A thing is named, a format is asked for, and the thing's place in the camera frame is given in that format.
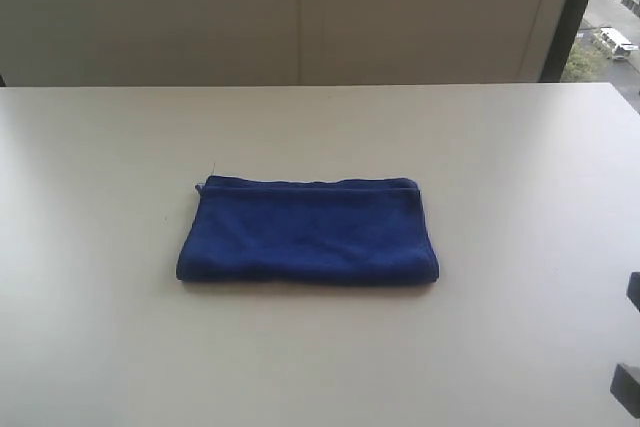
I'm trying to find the blue microfibre towel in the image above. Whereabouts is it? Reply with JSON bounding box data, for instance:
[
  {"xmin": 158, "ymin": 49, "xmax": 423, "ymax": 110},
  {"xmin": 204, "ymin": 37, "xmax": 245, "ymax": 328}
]
[{"xmin": 176, "ymin": 176, "xmax": 440, "ymax": 287}]

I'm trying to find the dark window frame post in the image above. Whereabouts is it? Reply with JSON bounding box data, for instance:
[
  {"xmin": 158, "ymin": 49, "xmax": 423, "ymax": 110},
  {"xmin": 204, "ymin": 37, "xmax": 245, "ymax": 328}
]
[{"xmin": 539, "ymin": 0, "xmax": 589, "ymax": 83}]

